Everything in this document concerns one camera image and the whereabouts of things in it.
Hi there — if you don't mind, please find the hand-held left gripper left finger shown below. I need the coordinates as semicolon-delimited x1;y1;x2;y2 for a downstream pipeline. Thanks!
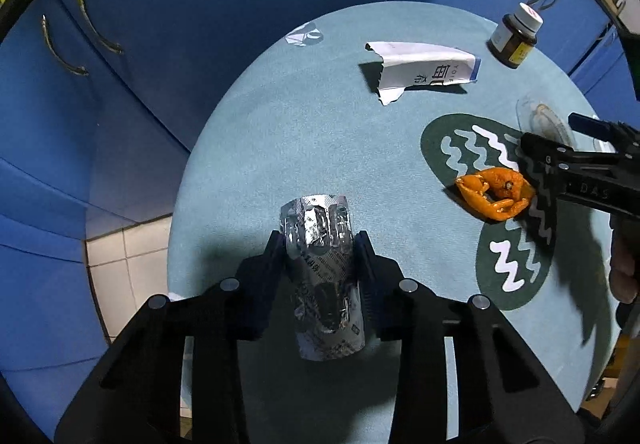
55;229;288;444

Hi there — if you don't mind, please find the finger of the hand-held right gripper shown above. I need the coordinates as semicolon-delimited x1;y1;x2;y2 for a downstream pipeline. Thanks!
520;131;640;205
569;113;640;147

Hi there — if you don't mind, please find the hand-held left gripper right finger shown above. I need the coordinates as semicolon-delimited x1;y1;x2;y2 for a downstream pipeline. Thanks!
354;230;586;444

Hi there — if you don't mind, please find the clear glass ashtray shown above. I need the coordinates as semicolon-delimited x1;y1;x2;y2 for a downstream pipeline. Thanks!
515;97;621;152

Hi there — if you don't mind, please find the silver blister pack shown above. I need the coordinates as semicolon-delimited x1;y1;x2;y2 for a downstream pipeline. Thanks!
279;193;365;362

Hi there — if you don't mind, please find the orange peel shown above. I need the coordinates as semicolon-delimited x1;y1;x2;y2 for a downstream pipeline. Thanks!
455;167;536;224

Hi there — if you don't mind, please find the brown medicine bottle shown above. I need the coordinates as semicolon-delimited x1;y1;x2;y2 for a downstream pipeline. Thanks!
487;3;543;70

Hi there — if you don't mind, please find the torn white paper packet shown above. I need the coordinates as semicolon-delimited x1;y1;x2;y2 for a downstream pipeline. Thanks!
360;41;482;106

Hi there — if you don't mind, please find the person's right hand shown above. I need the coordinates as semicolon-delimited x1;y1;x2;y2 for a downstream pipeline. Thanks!
609;217;640;305

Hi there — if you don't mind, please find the round table blue cloth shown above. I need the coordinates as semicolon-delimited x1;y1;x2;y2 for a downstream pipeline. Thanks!
167;0;631;444

